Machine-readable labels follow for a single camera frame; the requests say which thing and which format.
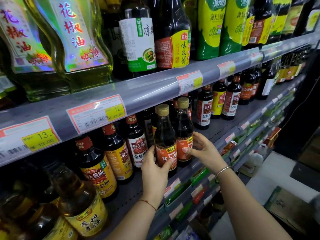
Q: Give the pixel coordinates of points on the person's right hand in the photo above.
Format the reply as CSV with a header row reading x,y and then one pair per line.
x,y
207,153

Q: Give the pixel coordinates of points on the person's left hand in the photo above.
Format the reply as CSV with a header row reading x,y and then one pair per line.
x,y
154,179

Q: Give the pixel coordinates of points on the person's left thumb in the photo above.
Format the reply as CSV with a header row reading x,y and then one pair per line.
x,y
168,164

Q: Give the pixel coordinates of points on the person's right thumb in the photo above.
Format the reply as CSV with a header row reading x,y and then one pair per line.
x,y
190,150

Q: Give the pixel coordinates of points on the gold-capped dark vinegar bottle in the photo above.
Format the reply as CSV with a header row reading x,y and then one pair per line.
x,y
165,137
184,129

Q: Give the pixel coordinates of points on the person's right forearm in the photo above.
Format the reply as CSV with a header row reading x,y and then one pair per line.
x,y
245,209

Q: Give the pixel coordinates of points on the person's left forearm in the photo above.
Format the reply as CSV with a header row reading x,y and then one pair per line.
x,y
136,222

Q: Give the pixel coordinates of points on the rows of small shelf labels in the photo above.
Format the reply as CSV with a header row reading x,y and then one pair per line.
x,y
172,187

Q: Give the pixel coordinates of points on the soy sauce bottle white label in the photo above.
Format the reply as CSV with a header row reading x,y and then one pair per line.
x,y
231,101
137,144
204,109

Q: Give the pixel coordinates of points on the grey metal shelf board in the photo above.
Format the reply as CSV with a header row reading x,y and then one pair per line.
x,y
220,127

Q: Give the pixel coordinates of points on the soy sauce bottle yellow label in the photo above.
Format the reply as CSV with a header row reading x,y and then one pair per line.
x,y
218,102
98,172
118,157

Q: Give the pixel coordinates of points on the lower grey shelves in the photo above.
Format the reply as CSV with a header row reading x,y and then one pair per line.
x,y
225,192

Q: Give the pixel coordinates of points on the white plastic jug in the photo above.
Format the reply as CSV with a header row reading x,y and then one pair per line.
x,y
255,161
262,149

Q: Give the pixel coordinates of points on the red yellow shelf price tag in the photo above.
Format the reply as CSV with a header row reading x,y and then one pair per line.
x,y
189,82
226,69
96,114
27,139
256,58

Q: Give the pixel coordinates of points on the amber cooking wine bottle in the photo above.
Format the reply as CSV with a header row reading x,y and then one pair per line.
x,y
81,207
32,219

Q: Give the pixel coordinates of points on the dark bottle red yellow label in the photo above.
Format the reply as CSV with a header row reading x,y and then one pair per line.
x,y
172,42
258,24

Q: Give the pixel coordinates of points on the brown cardboard box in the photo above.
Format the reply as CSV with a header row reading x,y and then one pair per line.
x,y
287,208
311,149

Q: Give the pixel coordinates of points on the dark bottle white green label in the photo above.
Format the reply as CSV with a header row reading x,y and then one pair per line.
x,y
137,42

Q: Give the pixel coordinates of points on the green yellow wrapped bottle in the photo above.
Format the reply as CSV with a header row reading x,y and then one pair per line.
x,y
210,29
233,27

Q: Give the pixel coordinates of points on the row of dark sauce bottles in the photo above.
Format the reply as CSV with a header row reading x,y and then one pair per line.
x,y
291,68

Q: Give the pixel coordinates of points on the yellow oil bottle holographic label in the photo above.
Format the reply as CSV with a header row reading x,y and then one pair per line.
x,y
22,47
75,39

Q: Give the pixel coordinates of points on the grey metal shelf with rail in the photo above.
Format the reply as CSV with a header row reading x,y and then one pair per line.
x,y
150,89

